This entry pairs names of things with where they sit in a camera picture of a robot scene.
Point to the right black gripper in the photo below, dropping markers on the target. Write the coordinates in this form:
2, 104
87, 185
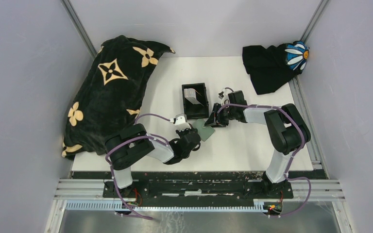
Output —
213, 120

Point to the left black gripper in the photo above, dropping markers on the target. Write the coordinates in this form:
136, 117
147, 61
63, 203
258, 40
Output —
180, 132

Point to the green leather card holder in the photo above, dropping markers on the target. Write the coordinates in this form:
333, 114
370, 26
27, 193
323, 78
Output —
203, 131

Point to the black plastic bin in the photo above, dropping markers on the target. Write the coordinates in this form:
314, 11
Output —
196, 111

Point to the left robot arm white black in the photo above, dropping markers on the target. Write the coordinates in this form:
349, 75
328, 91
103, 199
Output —
134, 143

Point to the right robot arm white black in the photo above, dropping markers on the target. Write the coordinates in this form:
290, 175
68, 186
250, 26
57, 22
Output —
287, 130

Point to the stack of cards in bin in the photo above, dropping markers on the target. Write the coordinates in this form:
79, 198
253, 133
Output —
193, 96

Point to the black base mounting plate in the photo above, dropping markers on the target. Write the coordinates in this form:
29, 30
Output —
199, 189

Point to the black cloth with daisy print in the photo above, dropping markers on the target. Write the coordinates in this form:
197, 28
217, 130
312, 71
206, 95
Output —
271, 68

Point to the black blanket with tan flowers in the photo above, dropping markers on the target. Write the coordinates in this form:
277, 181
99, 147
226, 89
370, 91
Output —
111, 95

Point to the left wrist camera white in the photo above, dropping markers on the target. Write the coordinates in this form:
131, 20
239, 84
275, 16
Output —
180, 122

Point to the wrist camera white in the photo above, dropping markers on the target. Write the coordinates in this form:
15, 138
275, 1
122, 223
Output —
222, 94
180, 122

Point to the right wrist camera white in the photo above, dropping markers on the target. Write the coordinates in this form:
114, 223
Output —
222, 94

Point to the aluminium rail frame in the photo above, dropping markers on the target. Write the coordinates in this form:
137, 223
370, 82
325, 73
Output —
83, 190

